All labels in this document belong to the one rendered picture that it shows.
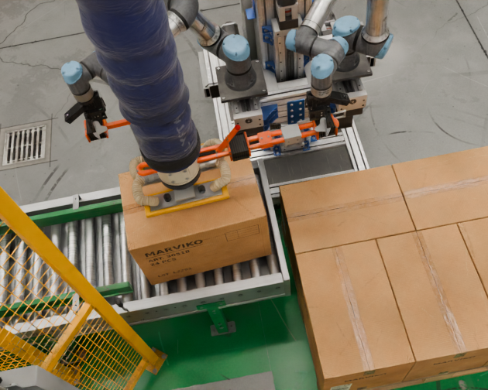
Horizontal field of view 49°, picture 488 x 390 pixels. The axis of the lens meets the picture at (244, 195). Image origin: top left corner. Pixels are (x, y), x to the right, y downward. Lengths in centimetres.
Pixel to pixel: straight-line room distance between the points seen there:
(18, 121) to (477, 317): 330
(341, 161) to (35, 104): 234
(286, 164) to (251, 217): 107
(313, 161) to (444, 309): 122
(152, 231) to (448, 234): 140
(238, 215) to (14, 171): 214
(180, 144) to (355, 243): 113
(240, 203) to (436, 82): 215
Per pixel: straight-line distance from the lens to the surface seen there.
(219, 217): 230
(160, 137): 185
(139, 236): 234
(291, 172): 327
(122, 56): 158
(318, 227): 271
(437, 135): 378
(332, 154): 335
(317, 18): 206
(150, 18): 154
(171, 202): 216
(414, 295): 261
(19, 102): 445
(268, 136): 213
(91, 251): 285
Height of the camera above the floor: 295
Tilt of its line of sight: 59 degrees down
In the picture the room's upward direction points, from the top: 11 degrees counter-clockwise
